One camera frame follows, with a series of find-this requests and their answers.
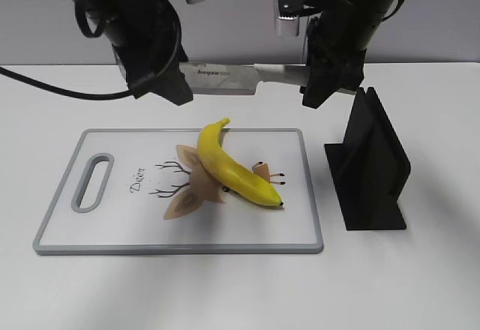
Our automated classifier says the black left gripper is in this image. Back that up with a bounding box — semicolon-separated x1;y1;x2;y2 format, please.
112;35;194;105

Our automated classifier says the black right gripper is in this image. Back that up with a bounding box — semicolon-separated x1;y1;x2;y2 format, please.
301;9;370;107

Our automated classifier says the white handled kitchen knife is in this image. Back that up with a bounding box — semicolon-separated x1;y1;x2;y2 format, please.
179;62;310;95

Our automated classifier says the yellow plastic banana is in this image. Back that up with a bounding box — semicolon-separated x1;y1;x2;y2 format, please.
196;117;284;207

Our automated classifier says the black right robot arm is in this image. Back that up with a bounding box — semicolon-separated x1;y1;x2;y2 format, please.
301;0;405;109

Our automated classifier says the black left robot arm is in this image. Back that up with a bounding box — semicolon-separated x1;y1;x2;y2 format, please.
71;0;193;106

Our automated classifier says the black knife stand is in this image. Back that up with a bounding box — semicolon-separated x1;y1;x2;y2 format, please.
324;87;411;231

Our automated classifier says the grey rimmed deer cutting board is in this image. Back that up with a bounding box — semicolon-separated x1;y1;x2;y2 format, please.
33;128;324;255

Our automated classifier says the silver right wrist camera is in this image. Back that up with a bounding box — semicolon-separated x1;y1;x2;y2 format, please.
273;0;335;37

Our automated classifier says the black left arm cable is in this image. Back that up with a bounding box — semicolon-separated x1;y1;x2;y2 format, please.
0;0;185;102

